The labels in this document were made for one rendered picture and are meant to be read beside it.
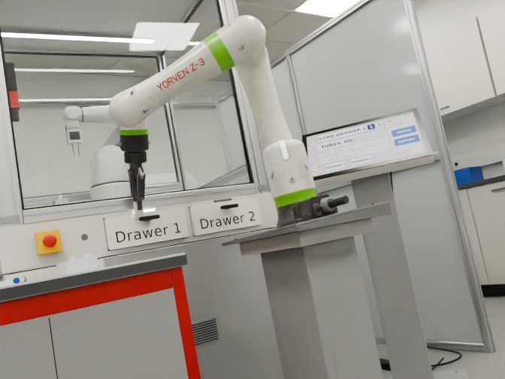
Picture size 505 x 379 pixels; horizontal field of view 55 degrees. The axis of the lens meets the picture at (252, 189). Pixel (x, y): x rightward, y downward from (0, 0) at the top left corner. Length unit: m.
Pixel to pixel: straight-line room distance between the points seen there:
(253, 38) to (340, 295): 0.78
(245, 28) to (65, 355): 0.99
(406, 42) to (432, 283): 1.34
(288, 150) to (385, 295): 0.95
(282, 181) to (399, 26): 1.74
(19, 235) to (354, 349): 1.07
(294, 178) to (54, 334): 0.73
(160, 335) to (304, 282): 0.41
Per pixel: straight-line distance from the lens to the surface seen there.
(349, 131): 2.20
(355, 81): 3.10
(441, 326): 2.92
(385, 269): 2.12
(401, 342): 2.17
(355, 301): 1.40
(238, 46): 1.49
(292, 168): 1.38
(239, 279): 1.88
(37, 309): 1.10
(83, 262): 1.43
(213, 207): 1.84
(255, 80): 1.62
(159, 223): 1.76
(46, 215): 1.70
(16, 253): 1.69
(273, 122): 1.58
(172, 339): 1.16
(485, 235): 4.13
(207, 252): 1.83
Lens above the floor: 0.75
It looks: 6 degrees up
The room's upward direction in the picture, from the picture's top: 11 degrees counter-clockwise
